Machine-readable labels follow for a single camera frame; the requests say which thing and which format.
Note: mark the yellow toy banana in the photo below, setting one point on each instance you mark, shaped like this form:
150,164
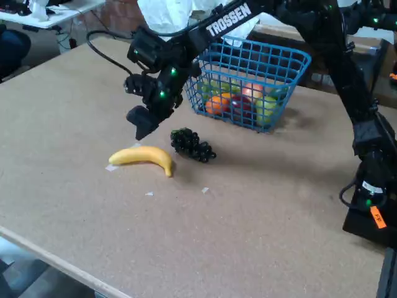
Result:
139,154

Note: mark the round green toy fruit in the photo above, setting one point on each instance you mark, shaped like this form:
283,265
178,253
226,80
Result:
209,88
231,88

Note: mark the orange toy fruit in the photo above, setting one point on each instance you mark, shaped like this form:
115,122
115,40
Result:
215,105

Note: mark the black toy grapes bunch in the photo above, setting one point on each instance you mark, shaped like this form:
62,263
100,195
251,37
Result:
189,146

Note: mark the red toy pomegranate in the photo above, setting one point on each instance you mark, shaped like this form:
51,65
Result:
240,107

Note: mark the white crumpled cloth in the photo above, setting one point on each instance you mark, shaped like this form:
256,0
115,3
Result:
164,15

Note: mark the pink red toy apple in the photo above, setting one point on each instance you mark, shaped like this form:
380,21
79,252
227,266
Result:
252,91

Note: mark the yellow green toy pear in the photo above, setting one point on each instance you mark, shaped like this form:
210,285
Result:
268,107

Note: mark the wooden bench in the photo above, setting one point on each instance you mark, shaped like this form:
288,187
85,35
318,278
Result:
270,31

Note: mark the white folding table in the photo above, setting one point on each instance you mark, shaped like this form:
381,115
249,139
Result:
62,14

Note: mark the person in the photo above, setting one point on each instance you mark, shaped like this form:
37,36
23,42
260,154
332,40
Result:
12,49

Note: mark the white crumpled paper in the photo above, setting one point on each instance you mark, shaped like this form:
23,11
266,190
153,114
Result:
38,10

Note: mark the small orange object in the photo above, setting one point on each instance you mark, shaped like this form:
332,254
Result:
394,76

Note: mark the orange label tag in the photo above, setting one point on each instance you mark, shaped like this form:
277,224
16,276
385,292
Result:
378,217

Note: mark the small black camera box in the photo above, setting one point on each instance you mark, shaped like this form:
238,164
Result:
136,84

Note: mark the black metal frame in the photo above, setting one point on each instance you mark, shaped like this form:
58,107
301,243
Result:
387,273

